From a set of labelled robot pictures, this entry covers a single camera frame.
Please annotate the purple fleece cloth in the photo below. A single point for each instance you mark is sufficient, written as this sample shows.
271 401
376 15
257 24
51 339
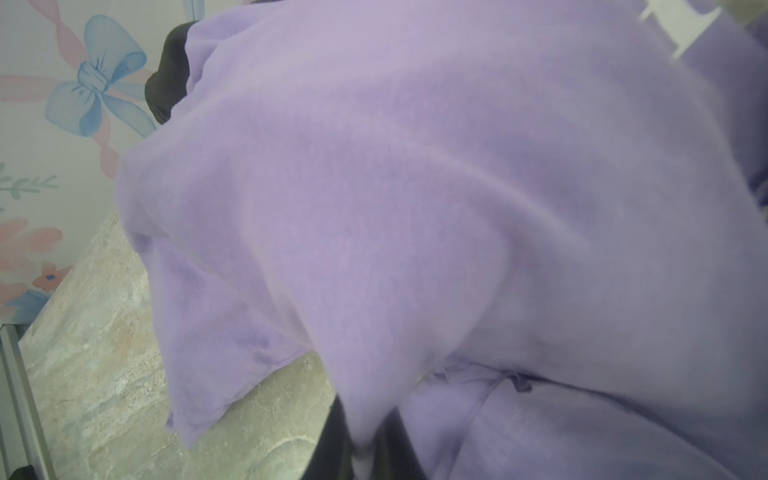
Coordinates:
534 231

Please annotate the left aluminium corner post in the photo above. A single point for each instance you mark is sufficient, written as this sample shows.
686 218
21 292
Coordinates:
24 451

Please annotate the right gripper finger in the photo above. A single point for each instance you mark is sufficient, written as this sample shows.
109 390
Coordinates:
390 456

